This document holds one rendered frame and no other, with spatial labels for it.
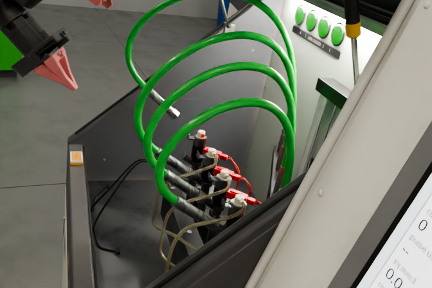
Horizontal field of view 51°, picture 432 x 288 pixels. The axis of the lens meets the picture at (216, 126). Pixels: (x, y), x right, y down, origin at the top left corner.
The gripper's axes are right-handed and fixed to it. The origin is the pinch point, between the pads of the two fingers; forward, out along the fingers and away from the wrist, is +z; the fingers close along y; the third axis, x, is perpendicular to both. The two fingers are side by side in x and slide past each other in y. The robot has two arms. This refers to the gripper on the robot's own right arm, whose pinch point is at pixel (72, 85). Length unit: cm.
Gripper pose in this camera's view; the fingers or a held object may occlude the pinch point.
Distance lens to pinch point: 87.1
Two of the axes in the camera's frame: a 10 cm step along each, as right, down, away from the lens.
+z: 5.7, 7.4, 3.6
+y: 8.2, -5.3, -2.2
